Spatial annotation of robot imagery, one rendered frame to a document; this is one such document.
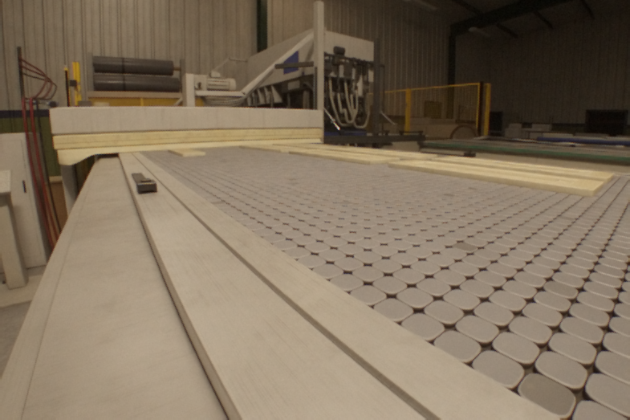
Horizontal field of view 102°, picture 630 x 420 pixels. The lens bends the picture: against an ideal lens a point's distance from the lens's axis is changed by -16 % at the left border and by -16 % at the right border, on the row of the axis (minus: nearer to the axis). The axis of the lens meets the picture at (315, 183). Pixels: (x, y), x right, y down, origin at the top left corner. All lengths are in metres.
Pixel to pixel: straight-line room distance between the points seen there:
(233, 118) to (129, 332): 2.39
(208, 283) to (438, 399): 0.22
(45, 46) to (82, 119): 4.57
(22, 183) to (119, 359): 2.66
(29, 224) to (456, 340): 2.90
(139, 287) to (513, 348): 0.36
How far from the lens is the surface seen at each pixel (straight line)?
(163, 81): 6.08
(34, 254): 3.03
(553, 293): 0.36
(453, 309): 0.29
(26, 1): 7.22
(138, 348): 0.30
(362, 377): 0.21
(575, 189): 0.92
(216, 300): 0.29
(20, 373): 0.35
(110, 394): 0.27
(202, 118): 2.54
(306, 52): 4.45
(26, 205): 2.93
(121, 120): 2.45
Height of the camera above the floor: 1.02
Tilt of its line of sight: 10 degrees down
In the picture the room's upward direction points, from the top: straight up
